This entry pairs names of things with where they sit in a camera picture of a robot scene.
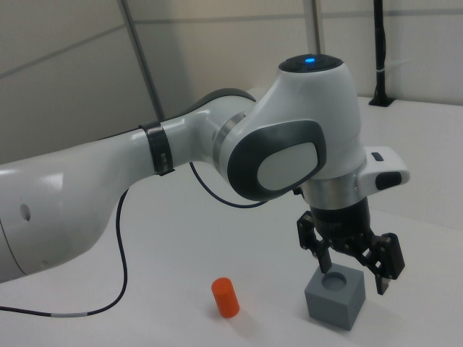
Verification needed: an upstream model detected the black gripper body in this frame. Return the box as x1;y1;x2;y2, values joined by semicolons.
305;197;373;254

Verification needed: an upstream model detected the orange cylinder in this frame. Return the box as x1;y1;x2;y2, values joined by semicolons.
211;276;242;320

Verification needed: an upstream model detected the grey block with round hole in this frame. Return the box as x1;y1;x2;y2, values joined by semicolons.
305;266;366;333

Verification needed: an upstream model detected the black pole with base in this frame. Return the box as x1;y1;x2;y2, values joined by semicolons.
368;0;396;108

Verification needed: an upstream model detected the black strap on arm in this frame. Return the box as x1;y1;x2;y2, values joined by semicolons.
137;121;176;177

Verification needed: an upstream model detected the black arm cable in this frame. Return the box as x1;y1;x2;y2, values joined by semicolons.
0;160;271;319

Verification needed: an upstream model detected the grey upright partition post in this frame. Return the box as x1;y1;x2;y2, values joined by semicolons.
310;0;323;56

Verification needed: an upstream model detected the grey slanted partition post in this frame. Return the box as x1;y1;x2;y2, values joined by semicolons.
120;0;164;122

